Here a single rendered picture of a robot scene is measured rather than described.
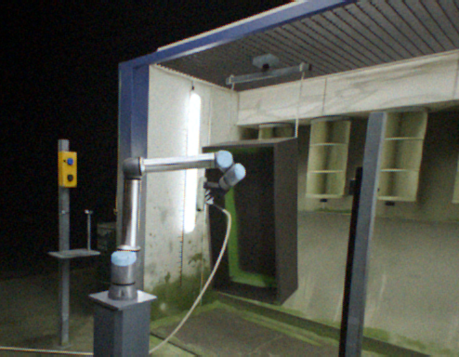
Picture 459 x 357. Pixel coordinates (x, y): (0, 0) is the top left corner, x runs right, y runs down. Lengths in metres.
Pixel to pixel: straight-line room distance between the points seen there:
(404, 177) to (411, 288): 0.89
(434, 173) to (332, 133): 0.86
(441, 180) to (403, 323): 1.22
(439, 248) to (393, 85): 1.35
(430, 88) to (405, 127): 0.30
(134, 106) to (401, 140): 2.13
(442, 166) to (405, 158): 0.41
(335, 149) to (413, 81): 0.71
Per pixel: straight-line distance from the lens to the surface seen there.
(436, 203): 3.95
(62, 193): 3.05
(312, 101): 3.89
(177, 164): 2.26
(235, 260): 3.47
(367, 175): 1.74
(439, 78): 3.61
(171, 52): 2.98
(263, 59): 3.16
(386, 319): 3.64
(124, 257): 2.28
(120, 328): 2.28
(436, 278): 3.73
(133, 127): 3.20
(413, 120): 3.67
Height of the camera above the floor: 1.35
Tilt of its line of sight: 7 degrees down
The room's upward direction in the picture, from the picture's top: 2 degrees clockwise
